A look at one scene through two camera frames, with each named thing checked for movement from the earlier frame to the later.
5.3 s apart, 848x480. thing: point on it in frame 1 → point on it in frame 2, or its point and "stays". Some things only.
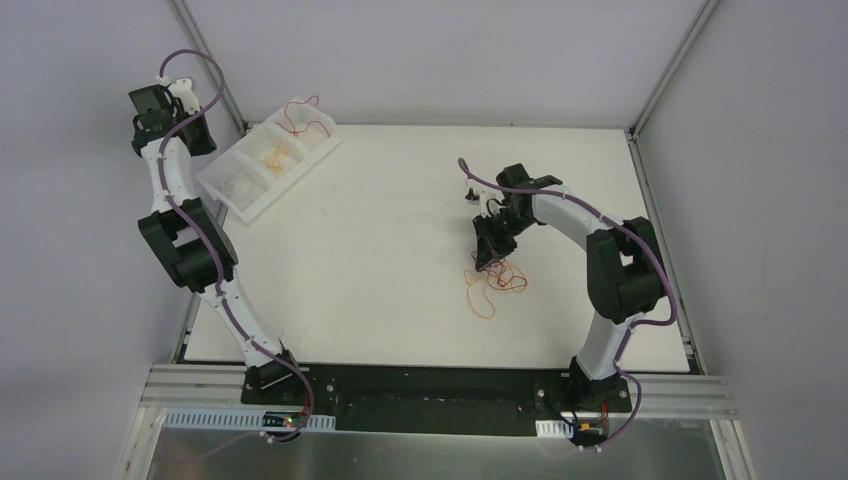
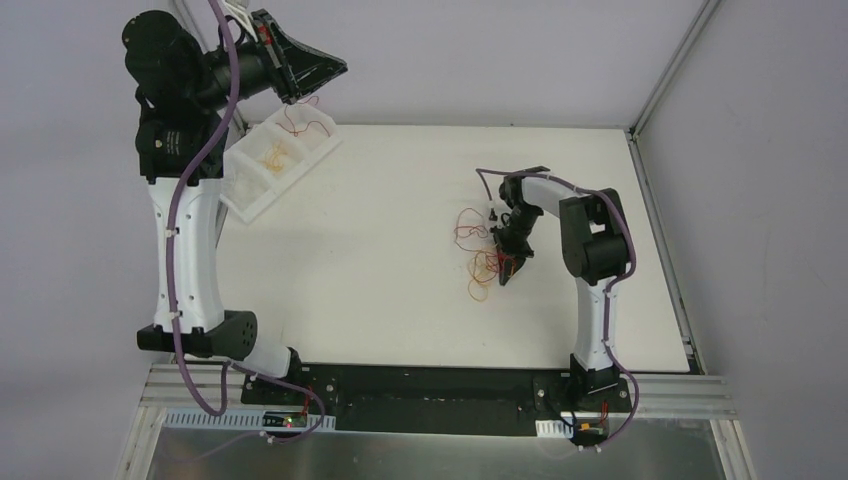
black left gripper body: (149, 126) → (279, 66)
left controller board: (281, 419) stays
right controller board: (590, 431) stays
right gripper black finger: (504, 248) → (517, 264)
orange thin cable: (273, 157) stays
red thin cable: (507, 282) → (470, 223)
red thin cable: (293, 131) stays
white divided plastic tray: (270, 154) stays
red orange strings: (512, 282) → (482, 267)
